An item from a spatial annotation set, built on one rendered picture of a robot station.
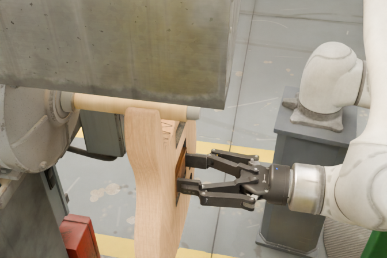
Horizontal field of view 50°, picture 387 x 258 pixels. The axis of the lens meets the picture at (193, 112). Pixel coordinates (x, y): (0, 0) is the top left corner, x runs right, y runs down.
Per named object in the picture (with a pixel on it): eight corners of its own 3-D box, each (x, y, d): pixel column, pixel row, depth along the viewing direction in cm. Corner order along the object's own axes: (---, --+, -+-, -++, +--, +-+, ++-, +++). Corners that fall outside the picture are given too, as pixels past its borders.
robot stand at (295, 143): (265, 198, 208) (285, 85, 164) (321, 212, 202) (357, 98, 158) (254, 243, 188) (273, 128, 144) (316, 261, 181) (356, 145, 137)
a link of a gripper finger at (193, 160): (206, 158, 82) (207, 155, 82) (171, 153, 83) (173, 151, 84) (205, 169, 83) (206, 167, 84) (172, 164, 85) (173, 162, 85)
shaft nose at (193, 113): (186, 122, 64) (186, 112, 62) (189, 112, 65) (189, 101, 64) (199, 124, 63) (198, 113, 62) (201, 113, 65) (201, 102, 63)
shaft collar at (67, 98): (64, 117, 67) (56, 97, 63) (75, 98, 70) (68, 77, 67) (75, 118, 66) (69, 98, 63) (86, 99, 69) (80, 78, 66)
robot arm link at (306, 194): (314, 191, 83) (284, 187, 84) (322, 155, 78) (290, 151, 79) (317, 225, 75) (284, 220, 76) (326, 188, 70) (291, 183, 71)
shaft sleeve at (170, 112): (76, 112, 66) (71, 98, 64) (83, 99, 69) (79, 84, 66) (186, 126, 64) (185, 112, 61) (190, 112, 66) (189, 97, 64)
